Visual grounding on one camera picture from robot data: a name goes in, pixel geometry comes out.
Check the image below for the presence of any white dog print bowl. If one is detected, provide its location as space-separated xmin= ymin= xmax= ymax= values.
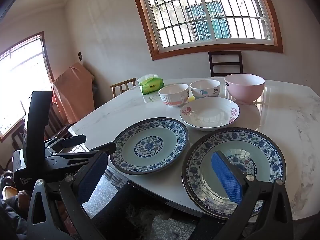
xmin=190 ymin=79 xmax=221 ymax=100

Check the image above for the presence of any grey quilted table skirt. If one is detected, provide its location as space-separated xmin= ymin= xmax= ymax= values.
xmin=105 ymin=167 xmax=130 ymax=188

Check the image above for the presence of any light wooden chair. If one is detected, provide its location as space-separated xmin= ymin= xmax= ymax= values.
xmin=109 ymin=78 xmax=137 ymax=98

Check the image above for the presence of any dark wooden bench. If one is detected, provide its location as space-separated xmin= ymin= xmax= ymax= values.
xmin=11 ymin=102 xmax=75 ymax=150

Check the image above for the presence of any large barred window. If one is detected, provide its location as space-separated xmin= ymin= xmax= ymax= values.
xmin=129 ymin=0 xmax=284 ymax=61

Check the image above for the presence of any dark fuzzy cloth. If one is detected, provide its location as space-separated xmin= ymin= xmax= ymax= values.
xmin=94 ymin=182 xmax=175 ymax=240

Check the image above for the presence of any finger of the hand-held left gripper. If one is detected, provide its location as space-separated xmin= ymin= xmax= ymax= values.
xmin=45 ymin=135 xmax=87 ymax=153
xmin=51 ymin=142 xmax=117 ymax=167

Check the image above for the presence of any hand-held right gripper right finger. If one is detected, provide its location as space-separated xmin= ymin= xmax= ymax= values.
xmin=211 ymin=151 xmax=294 ymax=240

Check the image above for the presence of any white plate with pink flowers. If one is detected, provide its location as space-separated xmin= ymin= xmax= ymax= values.
xmin=180 ymin=96 xmax=240 ymax=132

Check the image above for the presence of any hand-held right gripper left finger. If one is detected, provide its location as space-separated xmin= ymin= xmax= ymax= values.
xmin=27 ymin=151 xmax=108 ymax=240

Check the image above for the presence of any side window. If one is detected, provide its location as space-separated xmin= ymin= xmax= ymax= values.
xmin=0 ymin=31 xmax=55 ymax=143

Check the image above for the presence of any green tissue pack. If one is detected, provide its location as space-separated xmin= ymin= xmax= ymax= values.
xmin=138 ymin=74 xmax=165 ymax=95

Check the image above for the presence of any person's left forearm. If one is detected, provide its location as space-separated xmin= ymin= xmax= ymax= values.
xmin=0 ymin=196 xmax=28 ymax=240

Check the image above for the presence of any dark wooden chair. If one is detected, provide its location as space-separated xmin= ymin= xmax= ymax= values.
xmin=208 ymin=51 xmax=244 ymax=78

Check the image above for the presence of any pink bowl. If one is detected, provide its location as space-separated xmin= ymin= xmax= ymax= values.
xmin=224 ymin=74 xmax=265 ymax=105

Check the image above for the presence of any blue floral patterned plate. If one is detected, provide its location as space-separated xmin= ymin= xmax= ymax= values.
xmin=109 ymin=117 xmax=189 ymax=175
xmin=182 ymin=127 xmax=287 ymax=219

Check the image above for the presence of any orange cloth cover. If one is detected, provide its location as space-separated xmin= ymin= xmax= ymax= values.
xmin=52 ymin=62 xmax=95 ymax=124

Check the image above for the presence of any white rabbit print bowl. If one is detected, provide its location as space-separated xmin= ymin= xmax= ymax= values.
xmin=158 ymin=83 xmax=189 ymax=108

